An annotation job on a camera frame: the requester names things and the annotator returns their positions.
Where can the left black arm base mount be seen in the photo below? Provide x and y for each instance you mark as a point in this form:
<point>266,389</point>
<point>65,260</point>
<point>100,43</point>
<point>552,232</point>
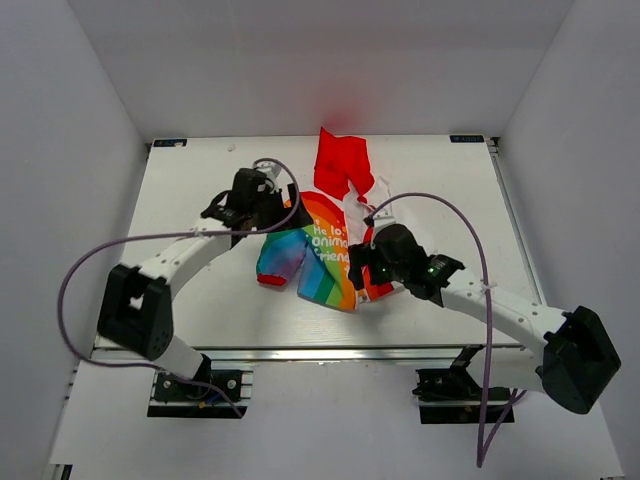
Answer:
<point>223,393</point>

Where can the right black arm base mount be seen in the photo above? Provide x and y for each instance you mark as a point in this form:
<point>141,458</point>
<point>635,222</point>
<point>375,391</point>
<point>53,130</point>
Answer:
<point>446,393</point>

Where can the red rainbow kids jacket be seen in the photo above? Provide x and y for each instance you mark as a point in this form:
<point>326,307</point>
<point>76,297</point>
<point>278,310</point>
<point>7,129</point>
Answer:
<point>345,190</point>

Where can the left blue table label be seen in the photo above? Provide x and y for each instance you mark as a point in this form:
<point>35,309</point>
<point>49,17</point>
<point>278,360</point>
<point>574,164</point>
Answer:
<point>169,143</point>

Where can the blue table label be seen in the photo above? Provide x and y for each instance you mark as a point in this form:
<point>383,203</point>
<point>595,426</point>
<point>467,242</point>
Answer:
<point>169,143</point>
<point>463,139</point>

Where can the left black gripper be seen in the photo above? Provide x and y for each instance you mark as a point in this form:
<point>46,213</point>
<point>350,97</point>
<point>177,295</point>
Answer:
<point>276,199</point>

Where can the right blue table label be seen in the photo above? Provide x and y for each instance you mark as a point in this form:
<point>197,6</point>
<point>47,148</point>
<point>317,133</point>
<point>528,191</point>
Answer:
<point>463,139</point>

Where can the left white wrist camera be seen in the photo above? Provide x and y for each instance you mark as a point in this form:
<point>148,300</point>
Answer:
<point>271,170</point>

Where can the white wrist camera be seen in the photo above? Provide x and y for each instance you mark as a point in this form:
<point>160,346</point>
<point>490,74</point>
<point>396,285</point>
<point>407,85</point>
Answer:
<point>271,170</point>
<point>380,219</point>

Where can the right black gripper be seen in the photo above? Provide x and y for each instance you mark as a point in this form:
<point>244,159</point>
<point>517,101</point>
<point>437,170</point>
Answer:
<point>360,255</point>

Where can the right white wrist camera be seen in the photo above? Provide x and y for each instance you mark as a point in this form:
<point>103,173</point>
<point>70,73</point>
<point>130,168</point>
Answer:
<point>380,219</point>

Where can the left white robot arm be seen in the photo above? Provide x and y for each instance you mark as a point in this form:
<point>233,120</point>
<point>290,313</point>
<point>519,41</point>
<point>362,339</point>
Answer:
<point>137,307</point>

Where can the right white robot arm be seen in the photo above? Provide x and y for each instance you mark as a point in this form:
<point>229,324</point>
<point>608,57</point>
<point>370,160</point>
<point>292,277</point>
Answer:
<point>567,355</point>

